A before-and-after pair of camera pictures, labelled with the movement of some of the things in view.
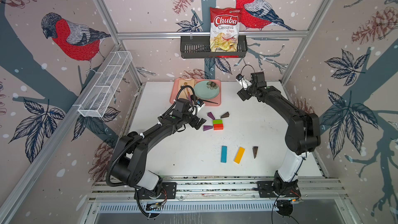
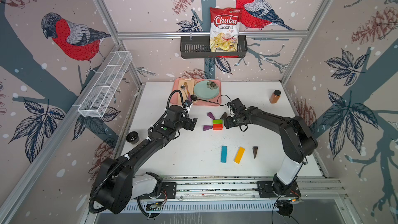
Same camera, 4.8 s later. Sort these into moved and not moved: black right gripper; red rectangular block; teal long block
Moved: black right gripper
Not moved: red rectangular block; teal long block
